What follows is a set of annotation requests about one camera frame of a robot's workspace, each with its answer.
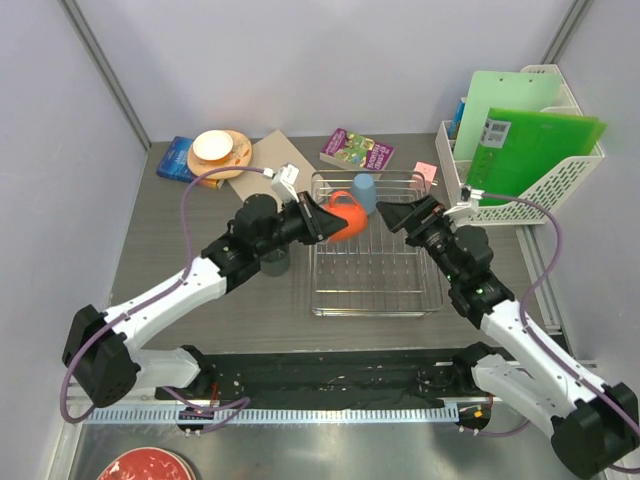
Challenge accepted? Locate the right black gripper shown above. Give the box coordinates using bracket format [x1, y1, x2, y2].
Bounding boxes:
[377, 194, 462, 285]

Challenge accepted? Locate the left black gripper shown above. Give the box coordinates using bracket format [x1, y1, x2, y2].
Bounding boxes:
[255, 190, 347, 257]

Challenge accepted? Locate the orange cup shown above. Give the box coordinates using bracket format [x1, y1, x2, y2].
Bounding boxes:
[321, 190, 369, 243]

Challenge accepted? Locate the blue cup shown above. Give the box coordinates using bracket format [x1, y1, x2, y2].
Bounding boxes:
[350, 173, 377, 215]

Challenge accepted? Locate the grey mug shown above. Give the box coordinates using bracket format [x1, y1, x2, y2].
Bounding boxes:
[260, 245, 290, 277]

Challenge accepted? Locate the beige bird plate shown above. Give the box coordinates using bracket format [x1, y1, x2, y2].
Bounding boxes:
[187, 130, 253, 176]

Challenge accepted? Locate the orange white bowl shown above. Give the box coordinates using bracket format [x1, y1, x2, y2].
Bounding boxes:
[192, 130, 234, 162]

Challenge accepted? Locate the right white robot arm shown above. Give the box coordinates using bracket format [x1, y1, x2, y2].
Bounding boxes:
[377, 190, 639, 479]

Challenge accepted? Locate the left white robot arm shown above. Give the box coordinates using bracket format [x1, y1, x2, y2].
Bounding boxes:
[62, 192, 348, 408]

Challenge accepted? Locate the purple treehouse book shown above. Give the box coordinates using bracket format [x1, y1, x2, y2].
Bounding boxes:
[319, 128, 395, 173]

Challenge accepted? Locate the beige cardboard notebook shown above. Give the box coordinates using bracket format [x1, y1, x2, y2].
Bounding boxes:
[229, 130, 315, 202]

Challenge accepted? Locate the blue book in organizer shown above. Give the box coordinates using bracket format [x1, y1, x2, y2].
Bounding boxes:
[447, 97, 467, 140]

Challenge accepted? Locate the bright green folder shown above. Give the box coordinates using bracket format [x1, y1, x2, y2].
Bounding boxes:
[466, 108, 606, 197]

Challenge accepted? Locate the white file organizer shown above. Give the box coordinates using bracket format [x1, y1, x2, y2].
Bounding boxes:
[433, 64, 606, 228]

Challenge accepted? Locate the light green clipboard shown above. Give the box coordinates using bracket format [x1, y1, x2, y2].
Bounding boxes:
[452, 70, 564, 161]

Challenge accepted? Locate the blue Jane Eyre book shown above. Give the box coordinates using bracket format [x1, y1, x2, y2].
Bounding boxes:
[156, 136, 197, 184]

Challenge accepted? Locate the red round plate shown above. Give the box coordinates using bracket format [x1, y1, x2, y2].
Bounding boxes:
[97, 447, 196, 480]

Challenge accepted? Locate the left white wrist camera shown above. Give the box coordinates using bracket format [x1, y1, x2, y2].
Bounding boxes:
[262, 163, 300, 204]

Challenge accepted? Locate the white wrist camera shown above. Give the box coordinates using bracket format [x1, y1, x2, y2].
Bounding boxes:
[262, 163, 300, 204]
[445, 185, 484, 221]

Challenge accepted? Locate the metal wire dish rack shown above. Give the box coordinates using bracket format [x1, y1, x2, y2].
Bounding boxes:
[310, 170, 444, 317]

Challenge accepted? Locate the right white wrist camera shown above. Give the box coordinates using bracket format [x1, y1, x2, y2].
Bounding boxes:
[445, 185, 484, 221]

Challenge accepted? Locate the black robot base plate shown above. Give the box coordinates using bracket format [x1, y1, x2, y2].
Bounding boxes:
[174, 346, 488, 410]

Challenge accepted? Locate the slotted cable duct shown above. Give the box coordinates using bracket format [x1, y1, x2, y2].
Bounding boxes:
[86, 403, 459, 425]

